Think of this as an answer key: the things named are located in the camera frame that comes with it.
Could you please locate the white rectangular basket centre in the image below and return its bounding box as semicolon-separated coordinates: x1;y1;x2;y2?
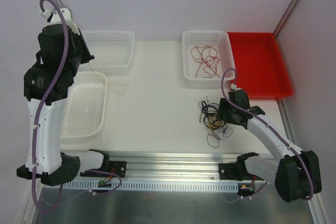
182;30;235;89

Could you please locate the aluminium mounting rail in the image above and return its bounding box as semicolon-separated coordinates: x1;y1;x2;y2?
108;151;238;182

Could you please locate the red plastic tray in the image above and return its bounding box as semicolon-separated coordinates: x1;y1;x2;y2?
228;32;293;100

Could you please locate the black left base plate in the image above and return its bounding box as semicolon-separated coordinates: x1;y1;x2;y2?
80;161;127;178

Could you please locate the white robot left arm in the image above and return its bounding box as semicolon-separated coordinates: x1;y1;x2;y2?
16;24;110;186

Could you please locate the white rectangular basket back left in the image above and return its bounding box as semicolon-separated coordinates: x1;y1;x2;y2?
79;30;135;76

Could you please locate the white oval basket left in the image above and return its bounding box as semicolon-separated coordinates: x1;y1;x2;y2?
60;71;107;140

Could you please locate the white slotted cable duct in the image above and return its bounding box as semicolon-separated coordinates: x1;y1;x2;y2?
64;179;238;193

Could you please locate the white rectangular basket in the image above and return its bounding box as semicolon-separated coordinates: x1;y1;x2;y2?
79;30;135;76
182;30;235;89

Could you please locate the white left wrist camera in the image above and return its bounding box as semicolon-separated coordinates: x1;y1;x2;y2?
38;5;79;35

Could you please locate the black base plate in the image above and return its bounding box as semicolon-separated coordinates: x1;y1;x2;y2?
218;163;254;181
80;161;127;178

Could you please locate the multicolour wire bundle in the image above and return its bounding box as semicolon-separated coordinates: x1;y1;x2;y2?
197;95;234;148

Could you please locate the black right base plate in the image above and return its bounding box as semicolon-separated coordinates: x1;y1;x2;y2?
218;163;254;181

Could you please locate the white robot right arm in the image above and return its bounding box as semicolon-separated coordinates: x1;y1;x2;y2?
216;89;322;202

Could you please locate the yellow wire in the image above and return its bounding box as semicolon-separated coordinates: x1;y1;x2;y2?
88;61;129;95

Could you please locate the long red wire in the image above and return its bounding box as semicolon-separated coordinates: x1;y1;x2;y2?
190;45;221;79

